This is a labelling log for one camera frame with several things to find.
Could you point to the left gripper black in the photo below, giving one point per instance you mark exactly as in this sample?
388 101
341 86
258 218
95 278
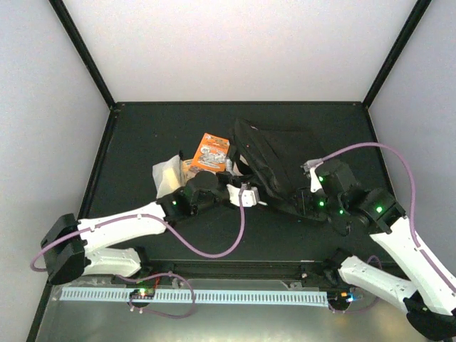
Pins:
236 181

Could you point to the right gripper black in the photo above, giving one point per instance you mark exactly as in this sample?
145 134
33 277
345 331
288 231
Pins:
304 206

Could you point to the orange thick book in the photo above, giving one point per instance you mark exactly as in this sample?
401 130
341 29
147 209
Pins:
210 154

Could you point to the black student bag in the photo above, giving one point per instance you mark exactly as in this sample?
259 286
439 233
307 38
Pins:
271 156

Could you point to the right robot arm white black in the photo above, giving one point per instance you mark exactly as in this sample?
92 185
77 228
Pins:
427 294

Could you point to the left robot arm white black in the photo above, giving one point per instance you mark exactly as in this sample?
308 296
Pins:
80 247

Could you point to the thin orange yellow booklet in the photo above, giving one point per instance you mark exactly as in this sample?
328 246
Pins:
189 170

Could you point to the white tissue packet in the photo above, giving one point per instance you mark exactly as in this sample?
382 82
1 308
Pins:
168 176

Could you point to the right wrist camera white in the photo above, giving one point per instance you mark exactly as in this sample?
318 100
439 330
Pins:
309 168

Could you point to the black front rail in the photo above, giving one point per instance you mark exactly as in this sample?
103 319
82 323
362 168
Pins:
310 272

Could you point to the light blue slotted cable duct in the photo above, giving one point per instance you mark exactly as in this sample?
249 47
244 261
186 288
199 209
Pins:
206 296

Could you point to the right black frame post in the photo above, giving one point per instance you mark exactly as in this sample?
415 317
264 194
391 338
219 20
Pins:
405 34

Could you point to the black frame post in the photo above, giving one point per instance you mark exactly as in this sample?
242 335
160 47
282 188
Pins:
405 34
64 16

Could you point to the left black frame post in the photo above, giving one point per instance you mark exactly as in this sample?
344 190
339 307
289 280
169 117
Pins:
64 16

